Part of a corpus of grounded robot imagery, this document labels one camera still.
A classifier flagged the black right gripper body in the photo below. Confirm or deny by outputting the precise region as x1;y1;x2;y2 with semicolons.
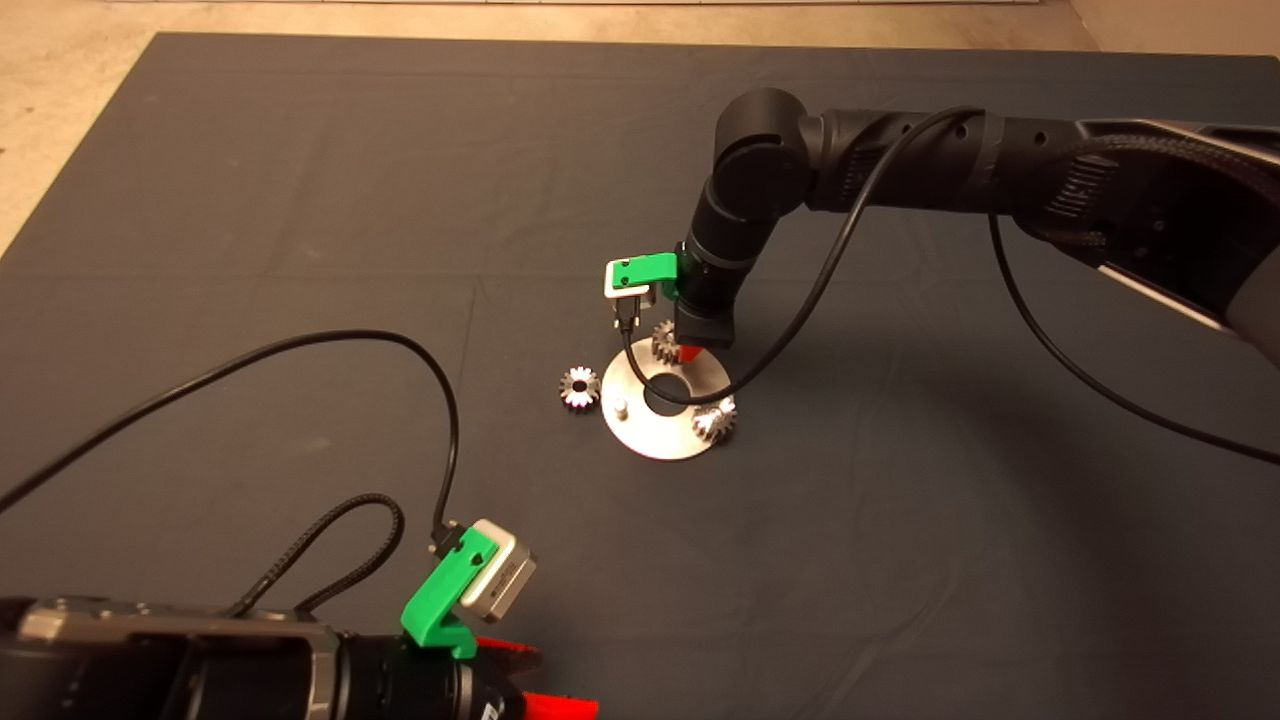
672;268;740;350

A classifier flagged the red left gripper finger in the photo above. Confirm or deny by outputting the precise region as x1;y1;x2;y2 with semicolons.
519;689;602;720
474;636;545;674

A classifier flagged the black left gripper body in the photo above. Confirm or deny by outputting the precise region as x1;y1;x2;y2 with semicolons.
335;630;531;720

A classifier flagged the round metal carrier plate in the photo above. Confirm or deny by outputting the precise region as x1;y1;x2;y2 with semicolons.
602;345;732;461

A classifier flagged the dark grey table cloth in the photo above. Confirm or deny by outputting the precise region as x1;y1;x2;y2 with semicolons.
0;33;1280;720

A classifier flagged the smooth black cable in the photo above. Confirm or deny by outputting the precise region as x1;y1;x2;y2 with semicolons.
0;330;462;541
618;106;1280;467

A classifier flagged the bright green camera mount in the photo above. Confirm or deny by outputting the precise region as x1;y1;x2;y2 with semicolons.
610;252;682;299
400;540;499;662

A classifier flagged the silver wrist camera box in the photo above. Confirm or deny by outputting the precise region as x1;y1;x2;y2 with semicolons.
603;262;658;336
430;518;539;617

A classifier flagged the black braided cable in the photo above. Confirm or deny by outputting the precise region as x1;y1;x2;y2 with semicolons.
1075;128;1280;186
225;492;407;616

